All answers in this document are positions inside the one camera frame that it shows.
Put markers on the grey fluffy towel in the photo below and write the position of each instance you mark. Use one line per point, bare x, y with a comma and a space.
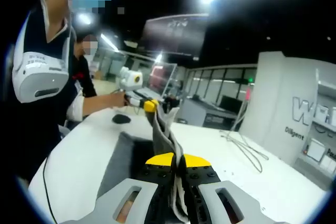
160, 134

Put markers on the person's left hand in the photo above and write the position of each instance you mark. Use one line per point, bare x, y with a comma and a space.
116, 100

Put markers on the transparent tilted panel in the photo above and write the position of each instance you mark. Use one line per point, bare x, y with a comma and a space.
160, 77

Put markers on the black computer mouse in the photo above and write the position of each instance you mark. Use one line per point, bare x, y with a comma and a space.
120, 118

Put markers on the grey counter desk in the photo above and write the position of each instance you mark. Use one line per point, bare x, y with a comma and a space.
194, 111

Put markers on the large hanging dark screen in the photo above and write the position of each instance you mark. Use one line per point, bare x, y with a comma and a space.
173, 35

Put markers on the black monitor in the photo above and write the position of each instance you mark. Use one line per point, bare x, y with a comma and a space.
231, 102

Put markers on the white chest-worn device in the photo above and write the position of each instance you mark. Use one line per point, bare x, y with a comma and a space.
39, 82

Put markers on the pink hanging tag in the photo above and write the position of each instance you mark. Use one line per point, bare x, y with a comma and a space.
248, 94

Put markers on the person's dark clothing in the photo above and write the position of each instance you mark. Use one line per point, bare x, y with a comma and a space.
26, 129

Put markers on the row of white storage boxes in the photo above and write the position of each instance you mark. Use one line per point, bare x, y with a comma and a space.
315, 150

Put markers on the grey shelving rack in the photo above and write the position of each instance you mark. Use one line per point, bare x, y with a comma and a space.
324, 85

